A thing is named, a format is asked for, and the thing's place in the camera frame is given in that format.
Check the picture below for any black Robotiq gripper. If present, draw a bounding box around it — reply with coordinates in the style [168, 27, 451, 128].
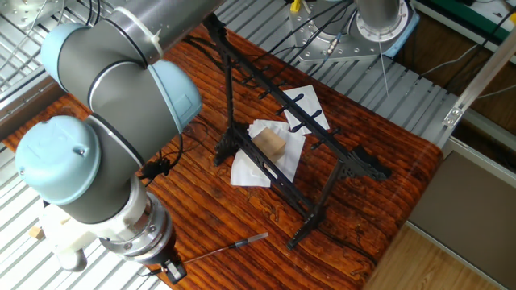
[135, 231, 189, 285]

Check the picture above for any thin metal utensil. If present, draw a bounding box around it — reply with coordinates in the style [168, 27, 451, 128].
[139, 232, 269, 277]

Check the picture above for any black ornate pen rack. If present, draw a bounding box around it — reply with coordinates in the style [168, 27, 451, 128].
[199, 14, 393, 251]

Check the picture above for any wood grain table mat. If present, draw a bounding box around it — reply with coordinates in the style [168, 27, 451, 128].
[2, 23, 443, 290]

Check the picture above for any large wooden block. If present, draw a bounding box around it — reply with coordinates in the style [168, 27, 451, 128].
[252, 127, 287, 163]

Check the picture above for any single white paper sheet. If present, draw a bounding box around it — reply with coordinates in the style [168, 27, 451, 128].
[281, 84, 331, 136]

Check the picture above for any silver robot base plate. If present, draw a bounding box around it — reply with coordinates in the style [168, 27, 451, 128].
[292, 0, 404, 64]

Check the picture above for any grey floor cable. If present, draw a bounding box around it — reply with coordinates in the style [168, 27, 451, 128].
[418, 43, 481, 78]

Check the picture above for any aluminium profile post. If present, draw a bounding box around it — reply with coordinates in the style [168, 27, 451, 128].
[442, 26, 516, 128]

